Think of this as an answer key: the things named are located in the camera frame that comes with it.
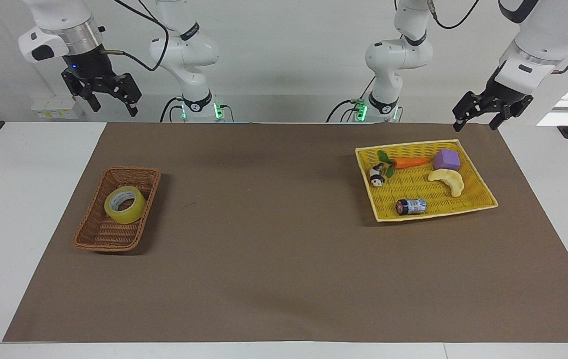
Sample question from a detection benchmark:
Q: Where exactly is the yellow plastic basket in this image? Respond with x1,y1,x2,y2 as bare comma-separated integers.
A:
355,139,499,223

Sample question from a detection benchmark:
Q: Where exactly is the yellow tape roll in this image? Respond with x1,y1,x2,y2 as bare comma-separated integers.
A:
104,186,147,225

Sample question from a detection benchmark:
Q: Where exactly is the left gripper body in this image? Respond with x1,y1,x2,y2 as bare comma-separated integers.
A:
485,66,534,104

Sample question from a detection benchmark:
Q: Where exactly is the purple block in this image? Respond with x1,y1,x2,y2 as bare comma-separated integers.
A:
433,148,462,172

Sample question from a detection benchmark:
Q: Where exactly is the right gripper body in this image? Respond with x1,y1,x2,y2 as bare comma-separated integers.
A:
62,45,118,86

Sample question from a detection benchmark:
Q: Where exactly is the brown wicker basket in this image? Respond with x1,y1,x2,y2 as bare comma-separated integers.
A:
73,166,162,253

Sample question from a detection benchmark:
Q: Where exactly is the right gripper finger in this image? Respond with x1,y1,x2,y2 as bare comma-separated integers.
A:
61,70,102,113
98,73,143,118

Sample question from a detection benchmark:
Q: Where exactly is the orange toy carrot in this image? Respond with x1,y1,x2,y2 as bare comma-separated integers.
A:
377,150,432,179

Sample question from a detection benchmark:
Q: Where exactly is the small blue battery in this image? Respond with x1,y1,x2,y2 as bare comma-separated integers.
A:
395,197,428,216

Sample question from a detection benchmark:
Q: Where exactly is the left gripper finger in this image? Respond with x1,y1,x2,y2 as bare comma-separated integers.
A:
452,91,495,133
487,95,534,132

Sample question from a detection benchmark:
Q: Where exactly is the small panda figure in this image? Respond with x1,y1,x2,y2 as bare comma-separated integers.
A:
369,163,387,188

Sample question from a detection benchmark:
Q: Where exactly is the pale yellow toy banana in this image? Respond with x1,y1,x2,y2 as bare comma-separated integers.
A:
427,169,465,198

